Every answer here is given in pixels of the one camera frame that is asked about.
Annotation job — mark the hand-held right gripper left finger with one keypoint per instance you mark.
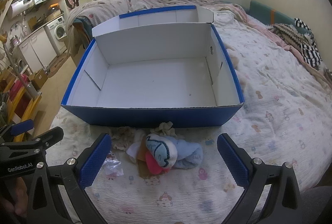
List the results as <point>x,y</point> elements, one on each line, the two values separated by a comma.
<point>93,163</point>

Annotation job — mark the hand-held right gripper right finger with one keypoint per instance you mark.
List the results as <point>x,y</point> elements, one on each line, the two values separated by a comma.
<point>233,163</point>

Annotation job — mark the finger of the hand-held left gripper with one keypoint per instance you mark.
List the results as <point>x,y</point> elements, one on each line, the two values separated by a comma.
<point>22,128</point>
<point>51,135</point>

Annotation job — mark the clear plastic bag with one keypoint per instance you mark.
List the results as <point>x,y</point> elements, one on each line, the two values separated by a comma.
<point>112,165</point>

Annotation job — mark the beige patterned scrunchie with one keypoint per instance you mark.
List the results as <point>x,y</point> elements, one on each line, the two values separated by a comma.
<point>120,137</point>

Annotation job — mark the light blue fluffy scrunchie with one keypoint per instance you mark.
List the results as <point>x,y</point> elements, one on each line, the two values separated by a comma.
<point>188,155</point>

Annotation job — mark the pink soft cloth piece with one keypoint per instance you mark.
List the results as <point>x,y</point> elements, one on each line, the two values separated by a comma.
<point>154,165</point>

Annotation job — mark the cream lace scrunchie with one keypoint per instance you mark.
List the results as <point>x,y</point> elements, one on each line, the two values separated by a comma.
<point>166,129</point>

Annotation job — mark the blue cardboard box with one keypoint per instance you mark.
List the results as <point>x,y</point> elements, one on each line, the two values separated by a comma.
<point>155,81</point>

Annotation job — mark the person's left hand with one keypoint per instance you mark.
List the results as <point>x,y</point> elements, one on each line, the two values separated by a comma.
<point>13,198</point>

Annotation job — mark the yellow wooden rack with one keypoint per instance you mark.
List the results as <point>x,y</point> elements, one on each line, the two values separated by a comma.
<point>23,107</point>

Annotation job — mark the red bag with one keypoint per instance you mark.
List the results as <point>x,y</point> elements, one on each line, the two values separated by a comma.
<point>18,95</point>

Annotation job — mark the brown card piece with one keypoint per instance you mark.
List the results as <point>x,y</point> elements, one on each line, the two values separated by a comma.
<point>142,168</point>

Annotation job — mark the brown cardboard carton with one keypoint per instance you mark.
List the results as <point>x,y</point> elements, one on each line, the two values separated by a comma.
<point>39,78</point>

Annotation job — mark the patterned floor mat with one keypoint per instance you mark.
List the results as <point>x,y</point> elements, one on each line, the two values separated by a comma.
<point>58,64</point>

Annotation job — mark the white kitchen base cabinet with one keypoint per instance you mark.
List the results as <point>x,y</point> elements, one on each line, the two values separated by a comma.
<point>37,50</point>

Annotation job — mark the person's grey pants leg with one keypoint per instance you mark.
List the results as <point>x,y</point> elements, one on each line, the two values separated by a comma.
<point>315,205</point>

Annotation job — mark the white washing machine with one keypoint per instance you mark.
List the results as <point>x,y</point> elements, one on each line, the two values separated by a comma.
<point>58,30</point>

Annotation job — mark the white water heater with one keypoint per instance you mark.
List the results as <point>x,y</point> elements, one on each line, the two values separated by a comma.
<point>19,7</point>

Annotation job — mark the black white striped cloth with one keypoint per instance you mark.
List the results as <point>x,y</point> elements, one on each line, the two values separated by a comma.
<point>310,50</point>

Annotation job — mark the beige striped quilt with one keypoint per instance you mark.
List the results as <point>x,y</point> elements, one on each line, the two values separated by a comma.
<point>116,5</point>

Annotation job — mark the pink blanket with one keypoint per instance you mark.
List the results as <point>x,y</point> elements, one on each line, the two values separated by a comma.
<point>241,15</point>

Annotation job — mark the green headboard cushion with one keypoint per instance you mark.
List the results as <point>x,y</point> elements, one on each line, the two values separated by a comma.
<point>262,10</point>

